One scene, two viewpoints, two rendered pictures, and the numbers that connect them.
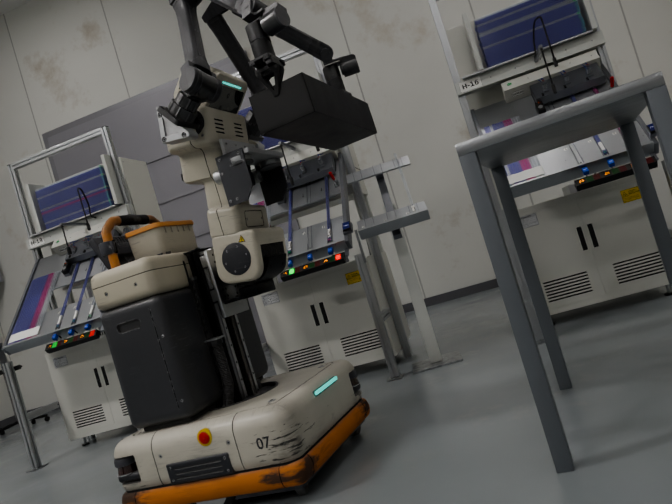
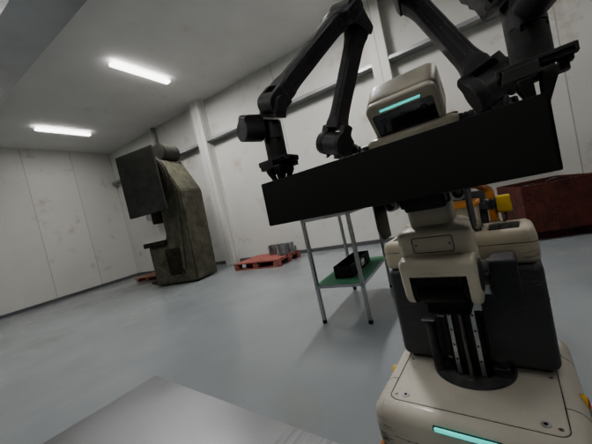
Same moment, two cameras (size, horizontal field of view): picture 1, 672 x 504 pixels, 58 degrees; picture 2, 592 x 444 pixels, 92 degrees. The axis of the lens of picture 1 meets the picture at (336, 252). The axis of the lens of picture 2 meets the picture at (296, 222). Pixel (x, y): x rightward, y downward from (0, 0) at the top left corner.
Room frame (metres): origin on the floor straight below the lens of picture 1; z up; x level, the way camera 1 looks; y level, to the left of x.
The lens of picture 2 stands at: (1.89, -0.75, 1.04)
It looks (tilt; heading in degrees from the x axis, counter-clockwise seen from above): 2 degrees down; 106
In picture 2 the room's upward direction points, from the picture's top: 13 degrees counter-clockwise
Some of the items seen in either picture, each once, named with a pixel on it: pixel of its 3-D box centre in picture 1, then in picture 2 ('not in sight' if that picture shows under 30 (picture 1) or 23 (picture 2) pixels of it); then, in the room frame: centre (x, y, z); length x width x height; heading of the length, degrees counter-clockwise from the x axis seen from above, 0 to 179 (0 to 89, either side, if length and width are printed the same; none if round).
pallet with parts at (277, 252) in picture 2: not in sight; (266, 255); (-0.70, 5.16, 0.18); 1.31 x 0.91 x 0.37; 166
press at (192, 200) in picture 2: not in sight; (167, 214); (-2.75, 4.84, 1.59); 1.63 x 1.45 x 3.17; 164
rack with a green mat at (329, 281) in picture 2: not in sight; (350, 249); (1.54, 2.05, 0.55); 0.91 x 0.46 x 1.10; 76
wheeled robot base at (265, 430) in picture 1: (249, 430); (479, 395); (2.12, 0.46, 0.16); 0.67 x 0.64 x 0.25; 69
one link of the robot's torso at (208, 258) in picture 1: (254, 270); (467, 284); (2.12, 0.29, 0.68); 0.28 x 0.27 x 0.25; 159
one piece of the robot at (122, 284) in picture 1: (192, 317); (461, 284); (2.15, 0.55, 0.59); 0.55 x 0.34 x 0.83; 159
